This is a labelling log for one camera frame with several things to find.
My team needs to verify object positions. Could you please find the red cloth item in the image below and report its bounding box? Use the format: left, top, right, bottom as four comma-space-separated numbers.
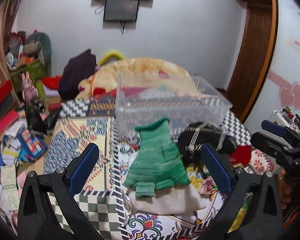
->
229, 145, 252, 167

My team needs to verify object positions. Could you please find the dark purple garment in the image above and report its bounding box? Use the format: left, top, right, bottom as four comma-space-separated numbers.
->
58, 49, 97, 101

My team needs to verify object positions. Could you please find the yellow plush ring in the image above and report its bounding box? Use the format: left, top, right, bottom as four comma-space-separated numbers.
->
97, 50, 126, 66

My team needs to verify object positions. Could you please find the red box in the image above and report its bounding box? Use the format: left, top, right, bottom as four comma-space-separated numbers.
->
0, 80, 13, 104

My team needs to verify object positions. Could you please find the cream floral blanket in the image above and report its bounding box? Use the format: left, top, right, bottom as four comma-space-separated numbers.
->
75, 57, 200, 100

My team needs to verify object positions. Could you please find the green grey plush toy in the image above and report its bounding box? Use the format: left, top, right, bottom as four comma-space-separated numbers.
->
23, 32, 52, 66

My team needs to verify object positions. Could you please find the clear plastic storage box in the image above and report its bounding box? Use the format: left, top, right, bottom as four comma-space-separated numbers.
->
115, 76, 232, 139

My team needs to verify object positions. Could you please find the black plastic bag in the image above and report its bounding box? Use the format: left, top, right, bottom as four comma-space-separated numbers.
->
24, 104, 61, 137

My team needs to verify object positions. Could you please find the green knitted glove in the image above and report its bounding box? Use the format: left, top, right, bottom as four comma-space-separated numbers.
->
124, 118, 190, 198

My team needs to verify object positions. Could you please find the brown wooden door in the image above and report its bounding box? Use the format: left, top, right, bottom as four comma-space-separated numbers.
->
226, 0, 278, 122

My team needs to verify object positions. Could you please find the black bag with silver chain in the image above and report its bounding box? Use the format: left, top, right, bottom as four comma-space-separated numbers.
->
177, 122, 237, 167

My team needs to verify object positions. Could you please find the beige cloth pouch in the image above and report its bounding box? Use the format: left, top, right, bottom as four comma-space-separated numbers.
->
128, 184, 207, 215

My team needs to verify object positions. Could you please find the right hand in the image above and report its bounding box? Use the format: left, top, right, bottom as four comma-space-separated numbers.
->
279, 170, 292, 210

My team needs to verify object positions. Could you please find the pink heart decoration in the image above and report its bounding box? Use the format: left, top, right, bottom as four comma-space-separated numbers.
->
279, 82, 300, 110

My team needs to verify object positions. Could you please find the small wall monitor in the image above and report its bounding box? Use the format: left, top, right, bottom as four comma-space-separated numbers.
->
103, 0, 139, 22

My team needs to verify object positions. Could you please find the colourful pencil case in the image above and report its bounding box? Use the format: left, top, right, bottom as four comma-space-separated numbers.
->
17, 129, 47, 162

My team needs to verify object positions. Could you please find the pink bunny doll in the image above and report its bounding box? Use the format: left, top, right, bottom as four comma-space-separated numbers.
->
21, 72, 38, 103

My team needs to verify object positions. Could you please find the green cardboard box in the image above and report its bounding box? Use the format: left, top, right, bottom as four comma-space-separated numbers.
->
9, 60, 47, 93

